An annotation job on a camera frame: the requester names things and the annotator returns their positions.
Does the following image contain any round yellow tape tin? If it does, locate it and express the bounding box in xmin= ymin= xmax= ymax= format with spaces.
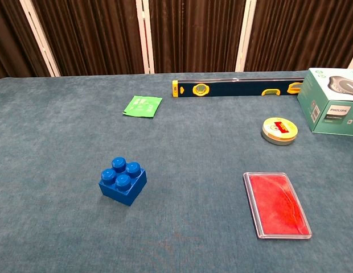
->
xmin=261 ymin=117 xmax=299 ymax=146

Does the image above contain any blue and yellow spirit level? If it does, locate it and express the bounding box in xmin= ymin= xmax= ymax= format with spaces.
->
xmin=172 ymin=78 xmax=305 ymax=98

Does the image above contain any red pad in clear case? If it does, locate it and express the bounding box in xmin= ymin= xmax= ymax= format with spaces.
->
xmin=243 ymin=171 xmax=313 ymax=240

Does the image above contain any green foil sachet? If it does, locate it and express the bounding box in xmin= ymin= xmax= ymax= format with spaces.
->
xmin=122 ymin=95 xmax=163 ymax=118

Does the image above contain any green Philips product box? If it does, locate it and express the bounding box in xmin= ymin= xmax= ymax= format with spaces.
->
xmin=297 ymin=67 xmax=353 ymax=137

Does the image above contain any teal blue table cloth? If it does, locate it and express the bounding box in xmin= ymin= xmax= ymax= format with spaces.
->
xmin=0 ymin=69 xmax=353 ymax=273

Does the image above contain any dark brown screen panel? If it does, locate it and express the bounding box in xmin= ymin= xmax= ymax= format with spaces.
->
xmin=149 ymin=0 xmax=247 ymax=74
xmin=0 ymin=0 xmax=52 ymax=82
xmin=32 ymin=0 xmax=145 ymax=77
xmin=244 ymin=0 xmax=353 ymax=72

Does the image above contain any blue toy building brick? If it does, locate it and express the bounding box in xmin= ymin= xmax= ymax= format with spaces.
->
xmin=98 ymin=156 xmax=147 ymax=207

